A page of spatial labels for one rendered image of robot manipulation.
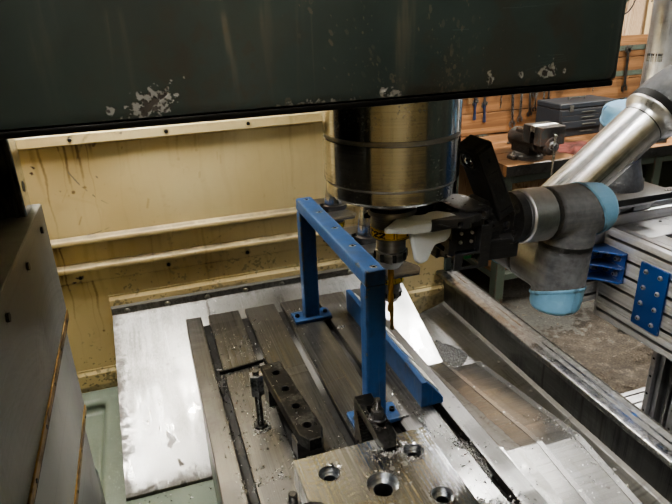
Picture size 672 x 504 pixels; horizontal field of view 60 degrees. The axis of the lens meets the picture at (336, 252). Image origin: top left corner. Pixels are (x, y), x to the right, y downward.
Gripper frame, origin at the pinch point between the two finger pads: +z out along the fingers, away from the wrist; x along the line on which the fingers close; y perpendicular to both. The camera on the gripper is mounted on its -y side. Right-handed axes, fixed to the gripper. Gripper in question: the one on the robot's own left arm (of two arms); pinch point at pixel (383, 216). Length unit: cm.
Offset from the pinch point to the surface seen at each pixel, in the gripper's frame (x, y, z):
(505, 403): 36, 66, -55
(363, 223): 39.1, 15.2, -15.3
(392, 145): -7.1, -10.2, 2.9
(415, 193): -7.8, -5.0, 0.1
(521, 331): 53, 58, -71
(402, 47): -12.3, -20.1, 5.1
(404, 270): 22.7, 18.8, -16.1
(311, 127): 100, 6, -25
